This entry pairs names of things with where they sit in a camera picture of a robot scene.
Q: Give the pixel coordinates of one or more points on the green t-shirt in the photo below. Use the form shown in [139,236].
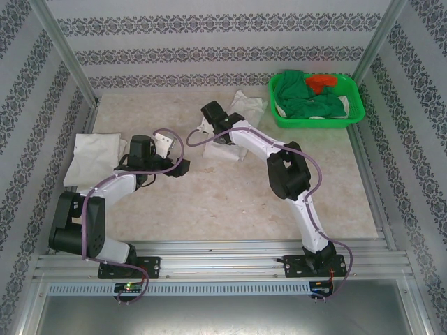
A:
[297,94]

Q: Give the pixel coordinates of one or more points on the aluminium corner post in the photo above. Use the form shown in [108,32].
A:
[380,35]
[66,56]

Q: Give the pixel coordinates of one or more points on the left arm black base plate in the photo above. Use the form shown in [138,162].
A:
[152,267]

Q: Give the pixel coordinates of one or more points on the orange t-shirt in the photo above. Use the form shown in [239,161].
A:
[319,83]

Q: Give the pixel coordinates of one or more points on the green plastic basket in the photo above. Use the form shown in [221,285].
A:
[314,124]

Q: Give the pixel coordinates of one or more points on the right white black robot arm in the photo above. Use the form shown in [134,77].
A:
[290,174]

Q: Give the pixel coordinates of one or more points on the white cloth in basket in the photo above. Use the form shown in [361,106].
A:
[345,103]

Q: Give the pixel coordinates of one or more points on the grey sheet metal tray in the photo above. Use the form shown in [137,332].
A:
[223,317]

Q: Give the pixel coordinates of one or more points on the aluminium mounting rails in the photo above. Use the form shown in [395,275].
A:
[223,258]

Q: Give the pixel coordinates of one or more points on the folded plain white t-shirt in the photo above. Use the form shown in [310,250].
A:
[91,153]

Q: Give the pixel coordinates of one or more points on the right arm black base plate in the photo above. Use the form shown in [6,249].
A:
[295,267]

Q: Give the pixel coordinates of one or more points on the white t-shirt with red print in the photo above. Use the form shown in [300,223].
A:
[248,104]

